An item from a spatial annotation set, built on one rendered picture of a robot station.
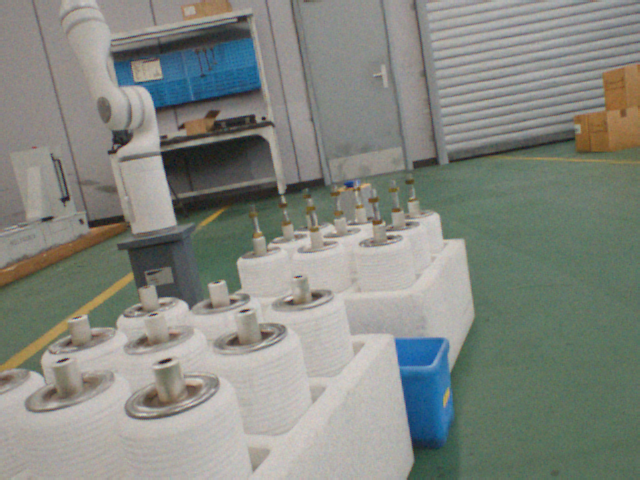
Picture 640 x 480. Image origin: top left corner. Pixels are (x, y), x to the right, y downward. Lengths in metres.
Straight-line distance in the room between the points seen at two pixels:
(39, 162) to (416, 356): 4.09
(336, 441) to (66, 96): 6.33
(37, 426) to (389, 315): 0.54
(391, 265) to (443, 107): 5.49
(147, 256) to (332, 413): 0.81
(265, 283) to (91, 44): 0.66
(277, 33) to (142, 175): 5.13
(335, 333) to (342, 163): 5.60
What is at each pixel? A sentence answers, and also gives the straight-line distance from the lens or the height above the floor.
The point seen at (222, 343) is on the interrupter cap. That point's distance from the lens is 0.56.
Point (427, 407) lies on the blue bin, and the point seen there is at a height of 0.06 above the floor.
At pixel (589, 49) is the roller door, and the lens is 6.93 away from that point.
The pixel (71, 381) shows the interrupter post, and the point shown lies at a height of 0.26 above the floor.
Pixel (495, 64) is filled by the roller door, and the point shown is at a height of 0.95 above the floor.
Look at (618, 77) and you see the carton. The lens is 4.87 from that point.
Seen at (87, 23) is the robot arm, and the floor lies 0.77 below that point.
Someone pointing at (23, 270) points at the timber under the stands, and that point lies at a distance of 3.66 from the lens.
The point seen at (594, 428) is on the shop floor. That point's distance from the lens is 0.85.
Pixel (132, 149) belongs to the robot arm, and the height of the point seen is 0.49.
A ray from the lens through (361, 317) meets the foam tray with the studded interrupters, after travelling 0.90.
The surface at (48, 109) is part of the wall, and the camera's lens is 6.80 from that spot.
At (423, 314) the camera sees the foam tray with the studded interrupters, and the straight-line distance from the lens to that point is 0.87.
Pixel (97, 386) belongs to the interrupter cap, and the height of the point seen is 0.25.
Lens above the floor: 0.42
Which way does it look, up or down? 9 degrees down
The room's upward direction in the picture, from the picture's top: 10 degrees counter-clockwise
